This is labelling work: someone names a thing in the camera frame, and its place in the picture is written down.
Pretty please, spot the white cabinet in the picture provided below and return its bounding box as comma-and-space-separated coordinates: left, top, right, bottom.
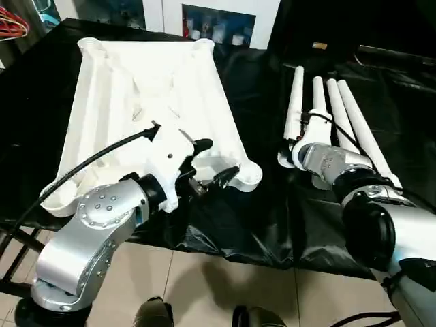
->
54, 0, 281, 50

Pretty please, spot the red wire bundle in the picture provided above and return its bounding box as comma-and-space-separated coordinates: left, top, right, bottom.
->
0, 5, 29, 42

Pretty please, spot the black folding table frame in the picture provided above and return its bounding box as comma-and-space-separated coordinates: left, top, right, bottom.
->
0, 228, 42, 300

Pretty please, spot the black mat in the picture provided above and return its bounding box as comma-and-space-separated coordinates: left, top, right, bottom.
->
0, 17, 436, 280

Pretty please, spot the white plastic table top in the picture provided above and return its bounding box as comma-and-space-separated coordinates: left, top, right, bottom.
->
40, 37, 263, 217

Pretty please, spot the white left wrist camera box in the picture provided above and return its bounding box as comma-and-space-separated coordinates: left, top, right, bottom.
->
145, 126, 198, 212

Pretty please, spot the white plastic table leg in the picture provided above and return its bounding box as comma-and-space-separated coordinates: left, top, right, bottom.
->
310, 76, 334, 190
326, 78, 363, 154
277, 65, 305, 168
337, 80, 403, 191

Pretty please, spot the grey robot foot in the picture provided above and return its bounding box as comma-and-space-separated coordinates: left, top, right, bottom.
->
232, 305, 280, 327
133, 297, 175, 327

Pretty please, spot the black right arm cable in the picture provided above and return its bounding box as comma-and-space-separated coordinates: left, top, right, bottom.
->
298, 111, 363, 152

